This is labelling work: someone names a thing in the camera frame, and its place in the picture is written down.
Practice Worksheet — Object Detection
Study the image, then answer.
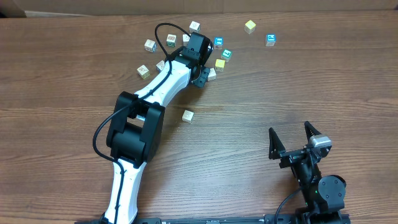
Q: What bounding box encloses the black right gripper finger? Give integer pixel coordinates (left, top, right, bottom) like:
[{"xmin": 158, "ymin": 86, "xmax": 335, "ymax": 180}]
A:
[
  {"xmin": 304, "ymin": 121, "xmax": 322, "ymax": 145},
  {"xmin": 269, "ymin": 128, "xmax": 285, "ymax": 160}
]

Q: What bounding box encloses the red elephant wooden block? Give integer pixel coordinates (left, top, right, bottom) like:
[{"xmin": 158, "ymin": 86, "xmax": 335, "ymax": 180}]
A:
[{"xmin": 182, "ymin": 110, "xmax": 194, "ymax": 123}]

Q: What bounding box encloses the yellow letter wooden block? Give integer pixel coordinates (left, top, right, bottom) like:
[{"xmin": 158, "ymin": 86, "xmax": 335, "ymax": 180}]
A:
[{"xmin": 137, "ymin": 65, "xmax": 150, "ymax": 80}]

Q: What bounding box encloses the white block near arm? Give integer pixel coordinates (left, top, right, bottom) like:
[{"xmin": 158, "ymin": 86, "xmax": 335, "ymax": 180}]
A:
[{"xmin": 156, "ymin": 60, "xmax": 165, "ymax": 72}]

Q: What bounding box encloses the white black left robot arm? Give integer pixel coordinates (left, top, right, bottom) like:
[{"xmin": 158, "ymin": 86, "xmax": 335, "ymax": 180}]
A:
[{"xmin": 101, "ymin": 32, "xmax": 213, "ymax": 223}]

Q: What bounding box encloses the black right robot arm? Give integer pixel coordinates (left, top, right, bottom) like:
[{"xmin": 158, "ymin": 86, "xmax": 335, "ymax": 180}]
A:
[{"xmin": 264, "ymin": 121, "xmax": 351, "ymax": 224}]

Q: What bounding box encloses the white pretzel wooden block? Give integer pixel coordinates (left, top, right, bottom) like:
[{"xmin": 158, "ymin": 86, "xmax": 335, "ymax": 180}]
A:
[{"xmin": 207, "ymin": 68, "xmax": 216, "ymax": 82}]

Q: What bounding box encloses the yellow top wooden block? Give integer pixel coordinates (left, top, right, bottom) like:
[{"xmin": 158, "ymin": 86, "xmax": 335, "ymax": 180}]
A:
[{"xmin": 215, "ymin": 59, "xmax": 226, "ymax": 72}]

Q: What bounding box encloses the green top wooden block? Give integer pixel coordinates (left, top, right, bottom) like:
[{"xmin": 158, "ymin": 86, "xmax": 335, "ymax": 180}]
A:
[{"xmin": 221, "ymin": 49, "xmax": 233, "ymax": 62}]

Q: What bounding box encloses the blue top wooden block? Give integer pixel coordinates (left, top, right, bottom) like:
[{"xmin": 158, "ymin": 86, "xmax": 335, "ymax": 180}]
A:
[{"xmin": 213, "ymin": 37, "xmax": 224, "ymax": 50}]

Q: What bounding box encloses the plain white wooden block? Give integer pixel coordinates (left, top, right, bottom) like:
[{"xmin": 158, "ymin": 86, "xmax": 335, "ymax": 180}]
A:
[{"xmin": 182, "ymin": 34, "xmax": 190, "ymax": 47}]

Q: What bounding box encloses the green red wooden block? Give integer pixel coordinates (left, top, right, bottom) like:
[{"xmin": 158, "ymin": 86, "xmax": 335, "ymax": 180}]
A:
[{"xmin": 166, "ymin": 34, "xmax": 177, "ymax": 47}]

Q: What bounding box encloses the white block dark edge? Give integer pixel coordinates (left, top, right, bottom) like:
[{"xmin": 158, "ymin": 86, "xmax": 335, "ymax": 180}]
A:
[{"xmin": 189, "ymin": 21, "xmax": 200, "ymax": 33}]

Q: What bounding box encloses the white blue wooden block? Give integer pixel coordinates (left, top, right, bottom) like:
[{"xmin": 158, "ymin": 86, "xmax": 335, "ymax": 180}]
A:
[{"xmin": 144, "ymin": 39, "xmax": 157, "ymax": 52}]

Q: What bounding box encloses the far yellow wooden block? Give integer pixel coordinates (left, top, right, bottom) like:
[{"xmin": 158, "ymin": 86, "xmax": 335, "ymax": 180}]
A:
[{"xmin": 244, "ymin": 20, "xmax": 256, "ymax": 34}]

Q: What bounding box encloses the far blue wooden block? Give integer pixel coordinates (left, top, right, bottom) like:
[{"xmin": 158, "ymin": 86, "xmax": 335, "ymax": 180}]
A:
[{"xmin": 266, "ymin": 34, "xmax": 276, "ymax": 47}]

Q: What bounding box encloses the cardboard backdrop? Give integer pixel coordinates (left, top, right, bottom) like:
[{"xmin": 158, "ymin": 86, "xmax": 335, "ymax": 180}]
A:
[{"xmin": 1, "ymin": 0, "xmax": 397, "ymax": 17}]

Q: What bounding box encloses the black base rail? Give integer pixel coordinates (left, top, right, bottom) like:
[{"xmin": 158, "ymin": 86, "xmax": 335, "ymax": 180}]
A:
[{"xmin": 75, "ymin": 214, "xmax": 351, "ymax": 224}]

